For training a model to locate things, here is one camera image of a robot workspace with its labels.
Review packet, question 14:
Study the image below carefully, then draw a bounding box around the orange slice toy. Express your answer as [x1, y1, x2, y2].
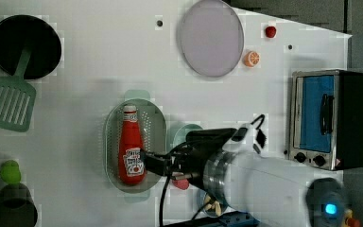
[244, 51, 260, 67]

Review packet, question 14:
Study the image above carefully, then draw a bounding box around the silver toaster oven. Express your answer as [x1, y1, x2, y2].
[288, 70, 363, 171]

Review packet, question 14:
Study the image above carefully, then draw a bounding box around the red toy fruit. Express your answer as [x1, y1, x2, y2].
[172, 180, 189, 190]

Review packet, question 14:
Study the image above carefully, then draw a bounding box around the black round pan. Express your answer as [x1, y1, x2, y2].
[0, 15, 62, 79]

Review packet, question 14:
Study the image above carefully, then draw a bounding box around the green slotted spatula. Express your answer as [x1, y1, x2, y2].
[0, 47, 36, 132]

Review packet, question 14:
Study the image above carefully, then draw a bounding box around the dark grey cup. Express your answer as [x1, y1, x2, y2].
[0, 183, 38, 227]

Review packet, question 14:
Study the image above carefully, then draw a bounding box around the yellow red emergency button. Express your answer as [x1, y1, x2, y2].
[342, 209, 361, 227]

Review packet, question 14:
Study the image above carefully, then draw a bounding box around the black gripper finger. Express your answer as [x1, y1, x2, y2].
[140, 149, 171, 160]
[145, 161, 170, 176]

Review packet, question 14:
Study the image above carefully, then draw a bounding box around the blue cup with fries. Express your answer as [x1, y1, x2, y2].
[198, 190, 227, 218]

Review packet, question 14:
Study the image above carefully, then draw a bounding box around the red plush ketchup bottle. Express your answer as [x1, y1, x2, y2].
[118, 105, 147, 185]

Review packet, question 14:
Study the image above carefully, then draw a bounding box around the green toy pepper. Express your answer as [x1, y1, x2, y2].
[0, 160, 22, 184]

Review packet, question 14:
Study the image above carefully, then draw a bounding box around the small red strawberry toy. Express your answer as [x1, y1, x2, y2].
[265, 26, 277, 38]

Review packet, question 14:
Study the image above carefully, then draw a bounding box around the teal measuring cup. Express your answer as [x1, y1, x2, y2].
[170, 124, 201, 148]

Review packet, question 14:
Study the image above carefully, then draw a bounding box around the grey round plate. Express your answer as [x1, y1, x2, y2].
[179, 0, 244, 77]

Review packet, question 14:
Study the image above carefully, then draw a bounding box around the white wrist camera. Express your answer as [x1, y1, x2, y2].
[222, 114, 267, 154]

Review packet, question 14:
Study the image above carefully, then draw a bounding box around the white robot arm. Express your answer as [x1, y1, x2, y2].
[142, 125, 347, 227]

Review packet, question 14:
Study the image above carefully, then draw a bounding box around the green oval strainer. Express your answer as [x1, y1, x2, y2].
[103, 90, 166, 203]

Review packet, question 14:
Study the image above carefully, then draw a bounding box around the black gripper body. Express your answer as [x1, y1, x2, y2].
[174, 128, 236, 189]

